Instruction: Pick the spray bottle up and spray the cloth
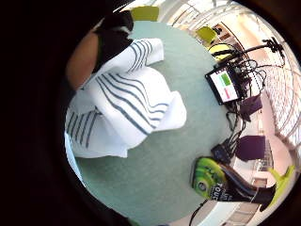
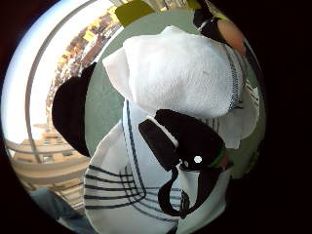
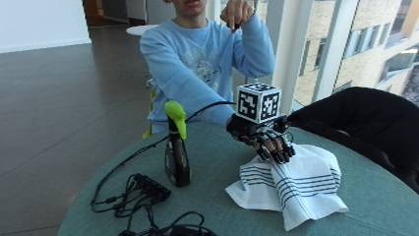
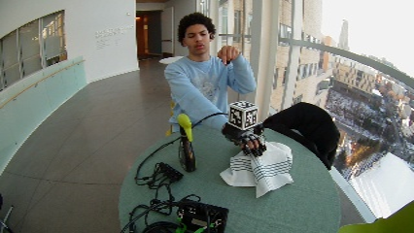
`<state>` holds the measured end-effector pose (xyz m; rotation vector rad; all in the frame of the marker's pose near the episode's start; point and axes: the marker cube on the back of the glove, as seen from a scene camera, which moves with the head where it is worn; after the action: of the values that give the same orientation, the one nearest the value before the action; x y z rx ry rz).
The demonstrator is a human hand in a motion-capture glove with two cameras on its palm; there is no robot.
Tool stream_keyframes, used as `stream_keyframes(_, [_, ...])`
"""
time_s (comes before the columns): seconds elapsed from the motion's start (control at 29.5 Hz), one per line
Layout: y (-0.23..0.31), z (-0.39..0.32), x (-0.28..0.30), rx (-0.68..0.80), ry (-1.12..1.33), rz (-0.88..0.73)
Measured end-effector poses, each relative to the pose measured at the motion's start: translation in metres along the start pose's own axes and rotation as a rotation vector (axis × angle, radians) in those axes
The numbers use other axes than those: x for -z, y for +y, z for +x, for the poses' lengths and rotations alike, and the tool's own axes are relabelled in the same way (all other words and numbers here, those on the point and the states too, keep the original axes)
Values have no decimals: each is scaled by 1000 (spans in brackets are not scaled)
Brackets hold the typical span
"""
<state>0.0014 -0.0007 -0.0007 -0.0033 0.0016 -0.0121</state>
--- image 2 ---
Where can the yellow-green chair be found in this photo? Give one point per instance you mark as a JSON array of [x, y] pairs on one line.
[[131, 11]]

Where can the white striped cloth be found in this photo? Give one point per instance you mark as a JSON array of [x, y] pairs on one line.
[[178, 71]]

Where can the black chair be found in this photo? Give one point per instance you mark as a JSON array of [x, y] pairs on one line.
[[70, 110]]

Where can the grey metal railing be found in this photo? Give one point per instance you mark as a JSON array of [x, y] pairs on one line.
[[32, 81]]

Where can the distant town houses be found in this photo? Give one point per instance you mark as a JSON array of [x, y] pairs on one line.
[[81, 48]]

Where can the person's leg in jeans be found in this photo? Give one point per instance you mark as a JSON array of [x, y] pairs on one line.
[[57, 204]]

